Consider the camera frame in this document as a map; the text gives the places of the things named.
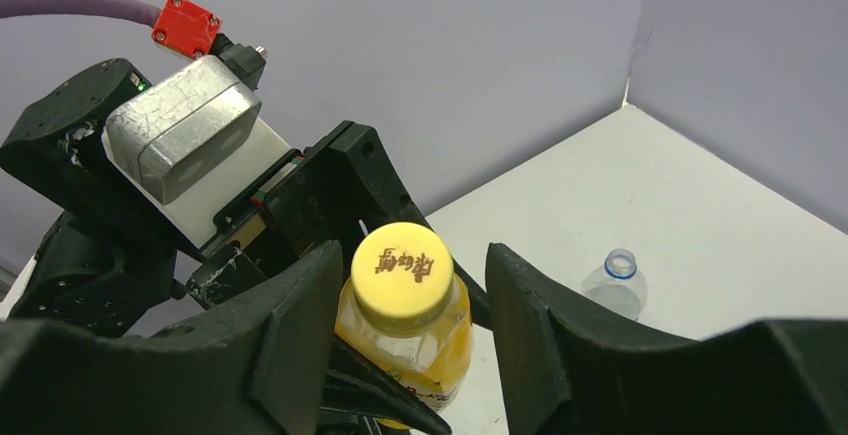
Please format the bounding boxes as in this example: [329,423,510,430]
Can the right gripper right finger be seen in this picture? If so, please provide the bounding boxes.
[485,243,847,434]

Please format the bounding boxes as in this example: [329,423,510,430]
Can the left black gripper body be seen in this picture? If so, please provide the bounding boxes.
[185,121,427,330]

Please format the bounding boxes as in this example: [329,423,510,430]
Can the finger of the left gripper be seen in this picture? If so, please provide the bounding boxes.
[321,339,451,434]

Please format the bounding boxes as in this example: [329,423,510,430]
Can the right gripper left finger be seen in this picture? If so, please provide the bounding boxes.
[1,241,342,434]

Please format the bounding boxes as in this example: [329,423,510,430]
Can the yellow juice bottle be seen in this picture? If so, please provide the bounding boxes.
[334,272,475,430]

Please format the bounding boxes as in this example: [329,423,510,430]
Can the yellow juice bottle cap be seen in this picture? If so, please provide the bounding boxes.
[350,222,456,335]

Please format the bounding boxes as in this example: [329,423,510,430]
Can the Pepsi bottle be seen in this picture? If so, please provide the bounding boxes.
[581,248,648,321]

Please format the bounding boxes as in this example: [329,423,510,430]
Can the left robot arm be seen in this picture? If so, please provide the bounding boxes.
[1,59,450,434]

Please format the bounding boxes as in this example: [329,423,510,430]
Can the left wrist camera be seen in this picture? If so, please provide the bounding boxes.
[101,55,291,248]

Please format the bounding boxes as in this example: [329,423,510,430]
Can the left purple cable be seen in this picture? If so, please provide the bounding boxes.
[0,0,268,92]

